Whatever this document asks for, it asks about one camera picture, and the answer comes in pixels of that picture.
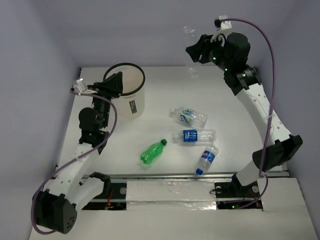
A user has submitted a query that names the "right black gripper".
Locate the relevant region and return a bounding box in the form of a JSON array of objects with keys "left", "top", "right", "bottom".
[{"left": 186, "top": 31, "right": 233, "bottom": 72}]

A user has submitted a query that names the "clear plastic bottle white cap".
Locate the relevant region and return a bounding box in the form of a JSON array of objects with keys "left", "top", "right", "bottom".
[{"left": 183, "top": 25, "right": 199, "bottom": 79}]

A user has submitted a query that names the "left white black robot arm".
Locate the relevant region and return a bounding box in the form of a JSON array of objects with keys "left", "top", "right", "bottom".
[{"left": 30, "top": 71, "right": 123, "bottom": 235}]

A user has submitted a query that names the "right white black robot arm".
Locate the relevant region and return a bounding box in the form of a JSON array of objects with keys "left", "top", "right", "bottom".
[{"left": 185, "top": 32, "right": 303, "bottom": 198}]

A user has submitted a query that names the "white bin with black rim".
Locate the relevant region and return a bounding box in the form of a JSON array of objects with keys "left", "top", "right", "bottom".
[{"left": 103, "top": 62, "right": 146, "bottom": 120}]

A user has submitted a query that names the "clear bottle green white label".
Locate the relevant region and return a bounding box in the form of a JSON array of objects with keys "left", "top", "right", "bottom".
[{"left": 170, "top": 107, "right": 208, "bottom": 129}]

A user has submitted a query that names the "green plastic bottle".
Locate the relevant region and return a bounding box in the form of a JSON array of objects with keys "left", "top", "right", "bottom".
[{"left": 140, "top": 139, "right": 168, "bottom": 165}]

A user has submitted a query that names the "clear bottle dark blue label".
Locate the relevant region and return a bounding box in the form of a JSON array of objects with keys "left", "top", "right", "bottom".
[{"left": 172, "top": 129, "right": 217, "bottom": 146}]

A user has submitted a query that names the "clear bottle blue cap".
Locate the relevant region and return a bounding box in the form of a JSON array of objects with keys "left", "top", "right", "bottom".
[{"left": 195, "top": 144, "right": 219, "bottom": 176}]

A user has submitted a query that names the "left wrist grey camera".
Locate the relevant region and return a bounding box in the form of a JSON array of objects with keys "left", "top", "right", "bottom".
[{"left": 70, "top": 78, "right": 97, "bottom": 96}]

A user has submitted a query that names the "aluminium rail front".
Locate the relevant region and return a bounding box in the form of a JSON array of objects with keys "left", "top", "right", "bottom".
[{"left": 51, "top": 163, "right": 290, "bottom": 181}]

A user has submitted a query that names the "aluminium rail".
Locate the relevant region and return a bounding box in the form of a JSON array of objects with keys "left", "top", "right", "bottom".
[
  {"left": 250, "top": 65, "right": 290, "bottom": 173},
  {"left": 51, "top": 163, "right": 290, "bottom": 181}
]

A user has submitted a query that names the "aluminium rail right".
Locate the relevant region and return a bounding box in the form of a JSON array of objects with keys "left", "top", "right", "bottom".
[{"left": 250, "top": 65, "right": 290, "bottom": 173}]

